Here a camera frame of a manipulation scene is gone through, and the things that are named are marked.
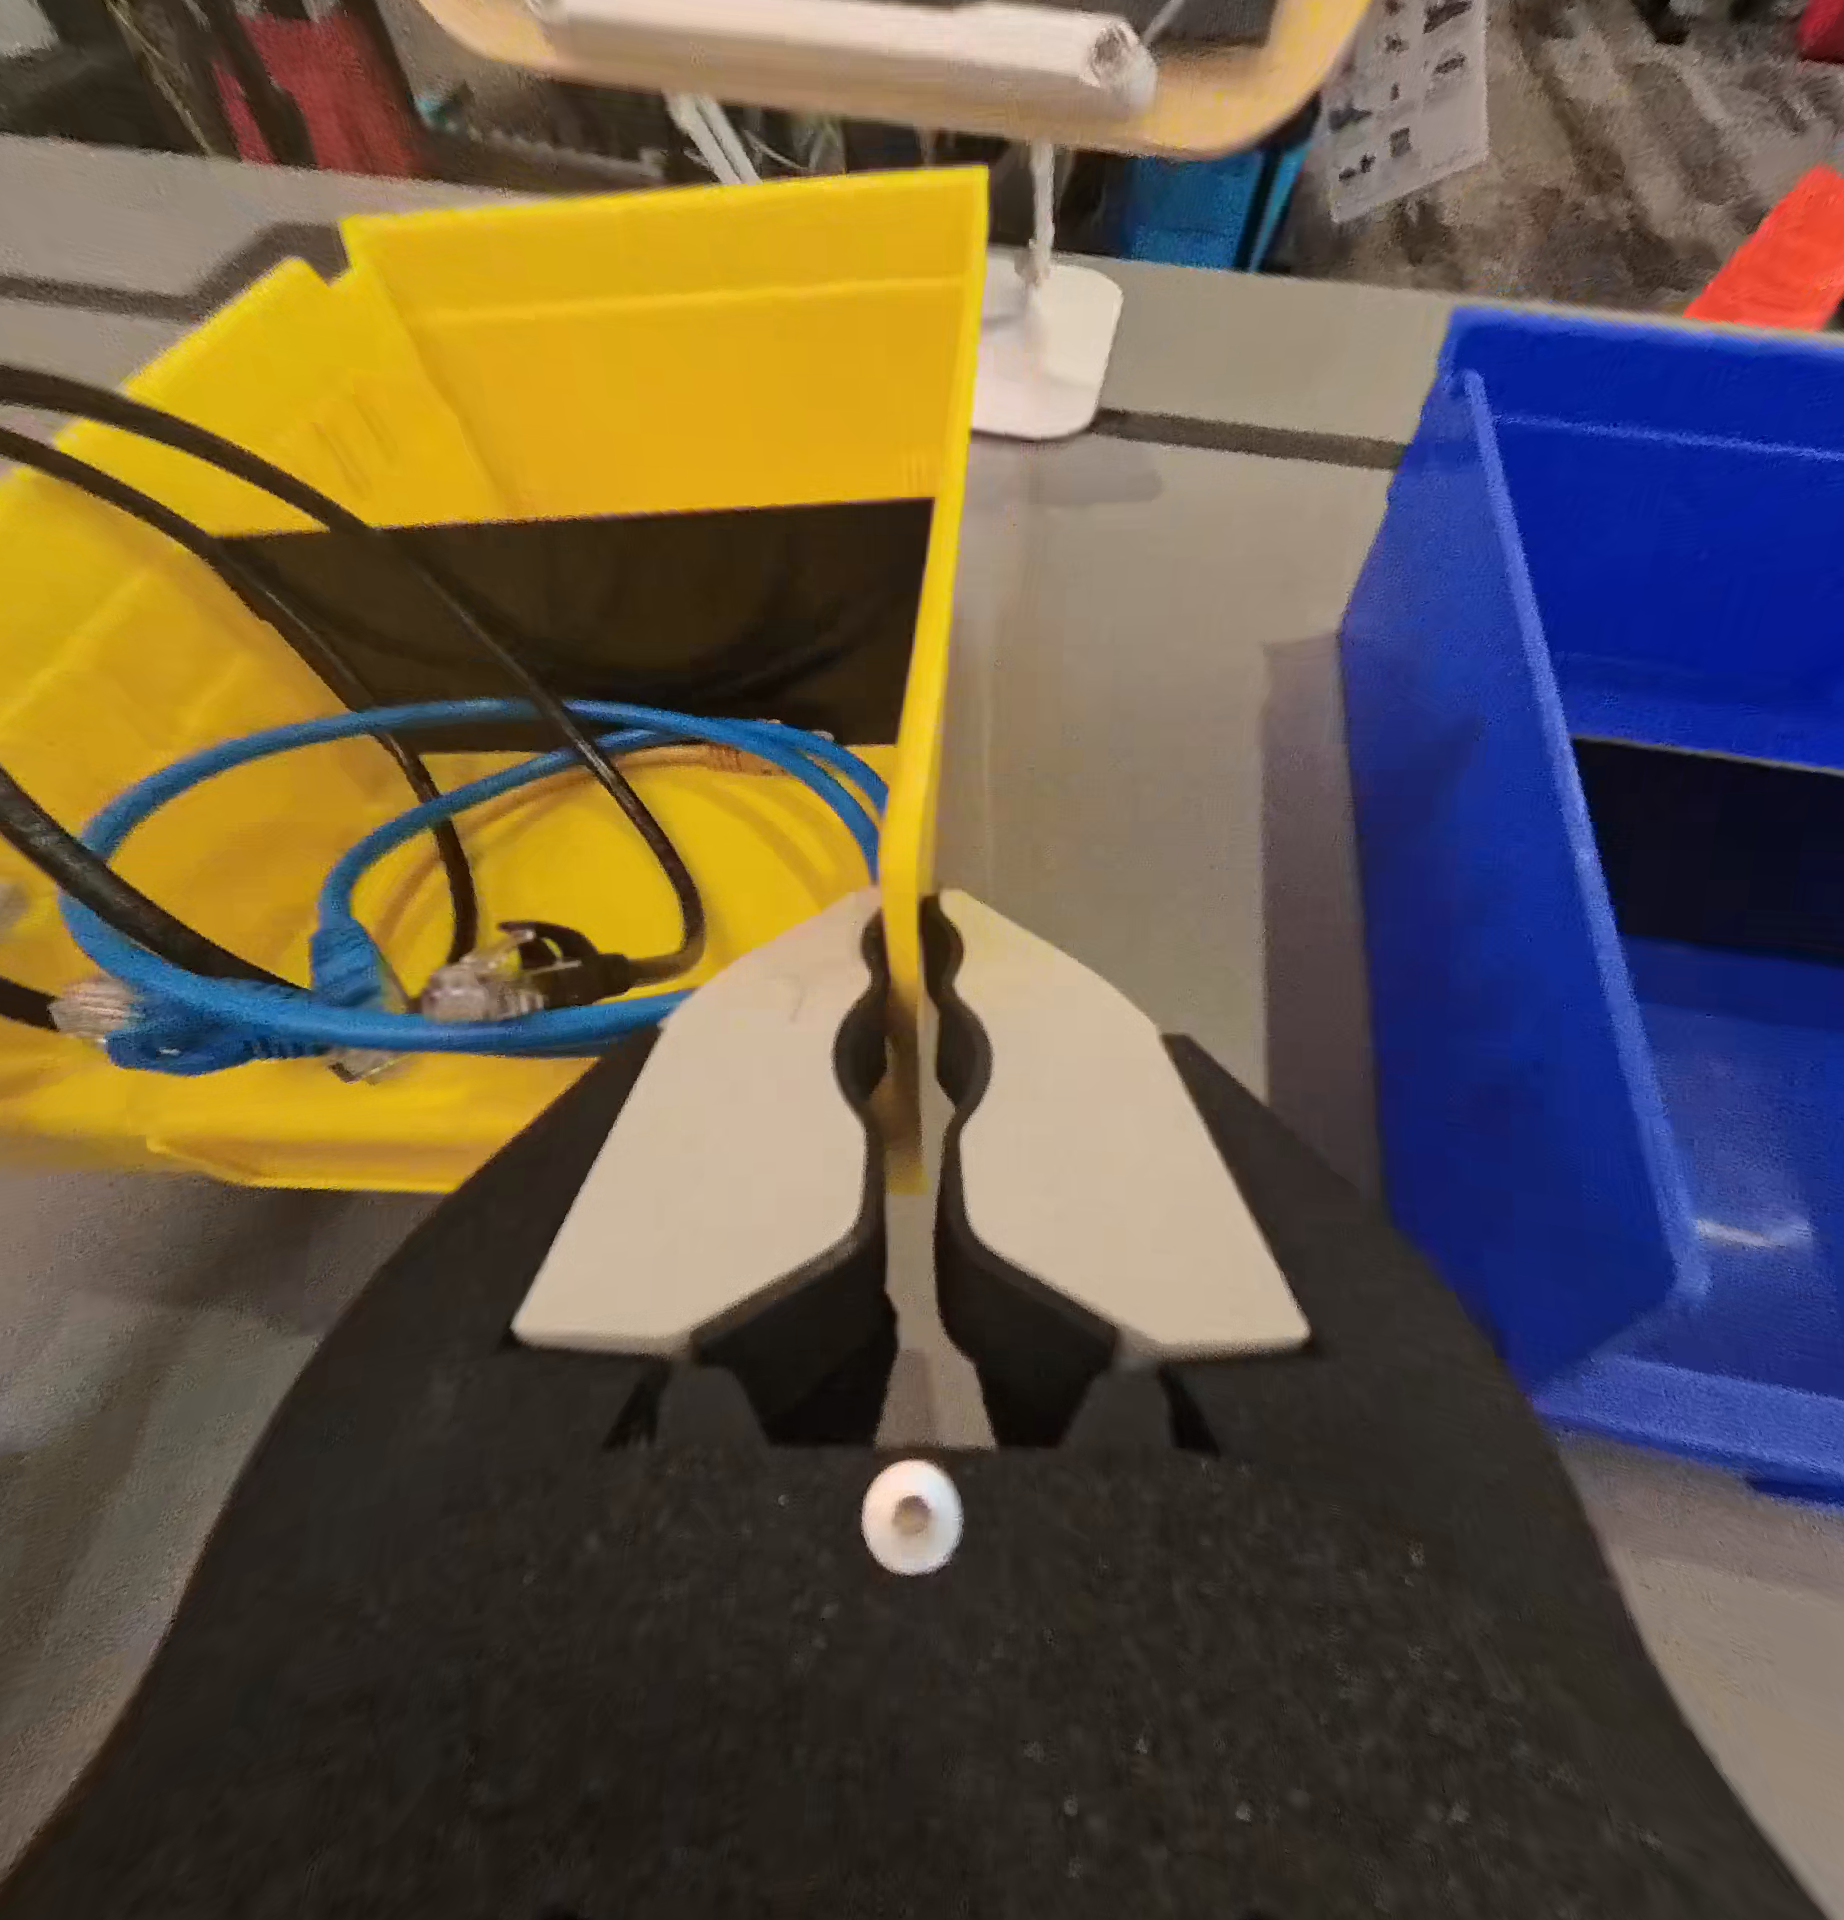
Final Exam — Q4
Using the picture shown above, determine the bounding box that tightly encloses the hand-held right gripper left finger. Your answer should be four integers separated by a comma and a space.
510, 888, 894, 1357

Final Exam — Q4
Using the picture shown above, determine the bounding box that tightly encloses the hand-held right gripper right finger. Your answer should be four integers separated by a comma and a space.
930, 888, 1315, 1375

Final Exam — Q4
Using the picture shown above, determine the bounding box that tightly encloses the blue storage bin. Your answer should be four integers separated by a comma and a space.
1338, 307, 1844, 1510

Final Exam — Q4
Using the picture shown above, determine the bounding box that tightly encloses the blue ethernet cable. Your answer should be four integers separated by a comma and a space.
53, 701, 890, 1081

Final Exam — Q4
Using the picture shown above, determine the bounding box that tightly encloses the black ethernet cable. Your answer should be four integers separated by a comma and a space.
0, 361, 711, 1038

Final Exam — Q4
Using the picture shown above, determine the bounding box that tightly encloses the yellow storage bin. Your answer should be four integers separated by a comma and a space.
0, 164, 994, 1199

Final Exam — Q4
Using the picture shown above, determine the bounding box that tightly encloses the dark bin divider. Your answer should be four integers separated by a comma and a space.
225, 499, 937, 748
1570, 735, 1844, 963

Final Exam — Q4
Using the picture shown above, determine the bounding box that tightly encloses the white stand base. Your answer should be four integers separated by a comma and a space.
970, 143, 1127, 443

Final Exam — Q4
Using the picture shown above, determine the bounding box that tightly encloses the white printed paper sheet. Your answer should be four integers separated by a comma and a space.
1319, 0, 1495, 228

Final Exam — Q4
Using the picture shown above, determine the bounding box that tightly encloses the red bag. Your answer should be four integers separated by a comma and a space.
208, 0, 432, 179

